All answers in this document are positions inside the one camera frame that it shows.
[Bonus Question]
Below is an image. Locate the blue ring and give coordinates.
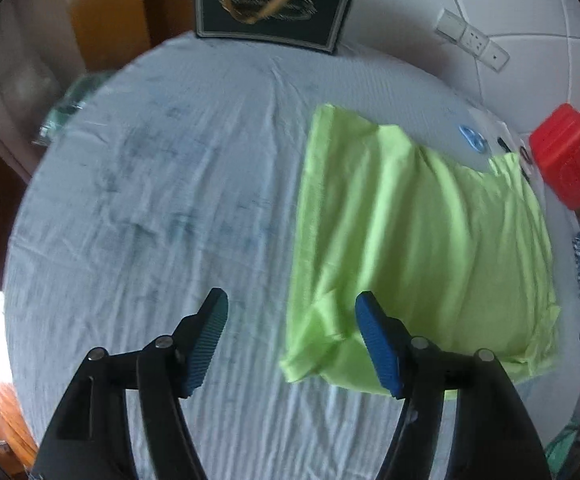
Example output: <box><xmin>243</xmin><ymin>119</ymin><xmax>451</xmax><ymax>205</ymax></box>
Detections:
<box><xmin>458</xmin><ymin>124</ymin><xmax>487</xmax><ymax>153</ymax></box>

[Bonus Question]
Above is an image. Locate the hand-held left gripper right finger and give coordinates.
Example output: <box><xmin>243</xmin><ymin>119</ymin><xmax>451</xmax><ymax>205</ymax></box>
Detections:
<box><xmin>355</xmin><ymin>291</ymin><xmax>554</xmax><ymax>480</ymax></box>

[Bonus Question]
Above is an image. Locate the red plastic container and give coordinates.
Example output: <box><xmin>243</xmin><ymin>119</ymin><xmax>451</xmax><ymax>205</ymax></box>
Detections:
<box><xmin>528</xmin><ymin>103</ymin><xmax>580</xmax><ymax>211</ymax></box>

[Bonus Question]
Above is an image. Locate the dark framed plaque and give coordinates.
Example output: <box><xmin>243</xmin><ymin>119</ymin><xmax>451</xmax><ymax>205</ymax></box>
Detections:
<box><xmin>193</xmin><ymin>0</ymin><xmax>361</xmax><ymax>56</ymax></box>

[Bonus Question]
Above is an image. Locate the green plastic bag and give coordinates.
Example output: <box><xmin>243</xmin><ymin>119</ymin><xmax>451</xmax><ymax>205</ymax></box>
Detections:
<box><xmin>34</xmin><ymin>72</ymin><xmax>115</xmax><ymax>147</ymax></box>

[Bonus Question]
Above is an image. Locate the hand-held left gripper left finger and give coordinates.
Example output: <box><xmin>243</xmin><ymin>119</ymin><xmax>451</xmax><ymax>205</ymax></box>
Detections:
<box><xmin>32</xmin><ymin>288</ymin><xmax>229</xmax><ymax>480</ymax></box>

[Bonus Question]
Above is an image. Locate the lime green t-shirt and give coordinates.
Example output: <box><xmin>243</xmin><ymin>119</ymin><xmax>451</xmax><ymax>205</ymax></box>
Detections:
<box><xmin>279</xmin><ymin>104</ymin><xmax>561</xmax><ymax>401</ymax></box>

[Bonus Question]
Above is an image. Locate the white wall socket strip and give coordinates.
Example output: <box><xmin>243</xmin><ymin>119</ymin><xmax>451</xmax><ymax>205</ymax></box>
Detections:
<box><xmin>435</xmin><ymin>9</ymin><xmax>511</xmax><ymax>72</ymax></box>

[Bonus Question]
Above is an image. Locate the light grey bed sheet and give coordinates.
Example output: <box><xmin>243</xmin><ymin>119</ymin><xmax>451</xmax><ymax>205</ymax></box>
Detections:
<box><xmin>6</xmin><ymin>31</ymin><xmax>580</xmax><ymax>480</ymax></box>

